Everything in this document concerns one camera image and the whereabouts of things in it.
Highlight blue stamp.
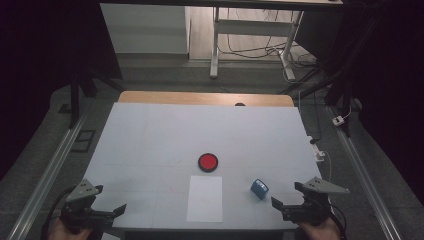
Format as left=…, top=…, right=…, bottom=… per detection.
left=250, top=178, right=270, bottom=201

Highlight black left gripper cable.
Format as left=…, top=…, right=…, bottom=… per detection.
left=40, top=185, right=78, bottom=240

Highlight black metal stand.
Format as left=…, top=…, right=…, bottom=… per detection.
left=279, top=63, right=354, bottom=138
left=68, top=68, right=126, bottom=130

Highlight person's right hand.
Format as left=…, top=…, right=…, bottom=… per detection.
left=297, top=216, right=342, bottom=240

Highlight black floor cables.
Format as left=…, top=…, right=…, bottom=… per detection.
left=218, top=8, right=318, bottom=68

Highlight white desk frame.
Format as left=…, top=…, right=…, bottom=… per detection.
left=209, top=6, right=305, bottom=82

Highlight white paper sheet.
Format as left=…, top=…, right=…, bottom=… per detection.
left=186, top=175, right=224, bottom=224

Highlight round red ink pad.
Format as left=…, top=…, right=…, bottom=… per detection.
left=197, top=152, right=219, bottom=173

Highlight person's left hand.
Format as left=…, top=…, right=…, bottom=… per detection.
left=47, top=218, right=94, bottom=240

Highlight white power strip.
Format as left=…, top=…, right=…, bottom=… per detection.
left=306, top=134, right=326, bottom=163

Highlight white table cover board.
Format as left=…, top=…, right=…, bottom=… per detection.
left=79, top=101, right=340, bottom=231

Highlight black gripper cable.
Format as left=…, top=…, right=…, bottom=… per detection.
left=328, top=203, right=348, bottom=240
left=40, top=185, right=78, bottom=240

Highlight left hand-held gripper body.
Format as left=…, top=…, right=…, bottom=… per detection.
left=59, top=179, right=116, bottom=231

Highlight aluminium floor rail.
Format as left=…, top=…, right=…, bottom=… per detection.
left=328, top=106, right=403, bottom=240
left=6, top=114, right=88, bottom=240

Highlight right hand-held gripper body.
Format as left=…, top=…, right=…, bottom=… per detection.
left=281, top=176, right=351, bottom=227

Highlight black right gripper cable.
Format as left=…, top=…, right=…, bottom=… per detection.
left=328, top=203, right=348, bottom=240

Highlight white cabinet panel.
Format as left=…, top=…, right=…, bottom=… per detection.
left=99, top=3, right=191, bottom=55

